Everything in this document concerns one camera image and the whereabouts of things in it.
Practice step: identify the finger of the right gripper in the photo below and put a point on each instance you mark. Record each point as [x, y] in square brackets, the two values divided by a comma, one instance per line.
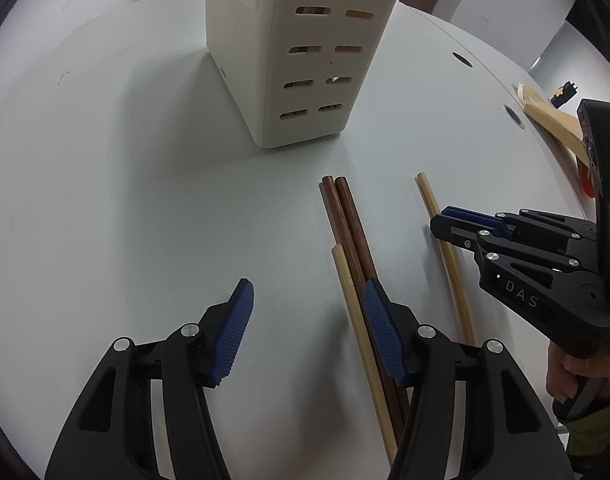
[541, 230]
[524, 262]

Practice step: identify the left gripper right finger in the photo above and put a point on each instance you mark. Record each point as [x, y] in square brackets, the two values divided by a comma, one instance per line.
[507, 433]

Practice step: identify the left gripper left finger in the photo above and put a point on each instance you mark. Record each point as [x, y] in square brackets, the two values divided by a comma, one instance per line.
[109, 433]

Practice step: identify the light bamboo chopstick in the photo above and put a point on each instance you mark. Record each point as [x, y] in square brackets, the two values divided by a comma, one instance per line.
[454, 273]

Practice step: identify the reddish brown chopstick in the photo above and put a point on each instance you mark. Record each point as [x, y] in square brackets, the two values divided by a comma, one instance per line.
[396, 397]
[356, 228]

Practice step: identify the cream white chopstick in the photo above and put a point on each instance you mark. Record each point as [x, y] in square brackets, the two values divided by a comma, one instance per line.
[365, 351]

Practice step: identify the person's right hand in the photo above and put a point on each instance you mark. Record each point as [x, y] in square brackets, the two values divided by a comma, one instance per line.
[564, 370]

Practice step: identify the brown paper bag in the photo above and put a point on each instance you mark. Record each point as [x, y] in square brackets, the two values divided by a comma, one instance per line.
[562, 126]

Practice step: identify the small black yellow device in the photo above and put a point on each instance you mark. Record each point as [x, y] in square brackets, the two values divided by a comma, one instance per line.
[563, 94]

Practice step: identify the cream utensil holder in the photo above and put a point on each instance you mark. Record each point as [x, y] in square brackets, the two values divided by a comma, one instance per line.
[294, 67]

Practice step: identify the table cable grommet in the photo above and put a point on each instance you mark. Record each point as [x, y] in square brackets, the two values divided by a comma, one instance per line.
[462, 59]
[514, 116]

